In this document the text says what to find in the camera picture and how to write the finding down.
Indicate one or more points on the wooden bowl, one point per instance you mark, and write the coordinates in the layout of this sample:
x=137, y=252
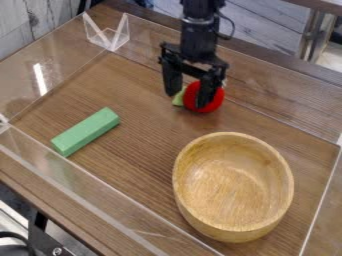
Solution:
x=233, y=186

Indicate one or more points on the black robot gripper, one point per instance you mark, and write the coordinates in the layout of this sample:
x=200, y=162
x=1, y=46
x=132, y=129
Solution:
x=194, y=57

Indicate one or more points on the red plush fruit green stem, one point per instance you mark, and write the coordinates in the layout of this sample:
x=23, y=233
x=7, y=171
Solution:
x=186, y=99

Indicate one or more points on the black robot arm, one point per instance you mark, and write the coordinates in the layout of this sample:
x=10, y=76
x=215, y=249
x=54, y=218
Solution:
x=201, y=10

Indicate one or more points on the black table frame bracket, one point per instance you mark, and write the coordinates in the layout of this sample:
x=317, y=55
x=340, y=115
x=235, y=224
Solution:
x=38, y=244

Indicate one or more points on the green rectangular block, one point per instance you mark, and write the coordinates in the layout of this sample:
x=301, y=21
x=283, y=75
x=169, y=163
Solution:
x=85, y=132

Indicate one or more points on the clear acrylic enclosure walls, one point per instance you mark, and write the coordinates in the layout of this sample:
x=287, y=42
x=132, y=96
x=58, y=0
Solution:
x=109, y=193

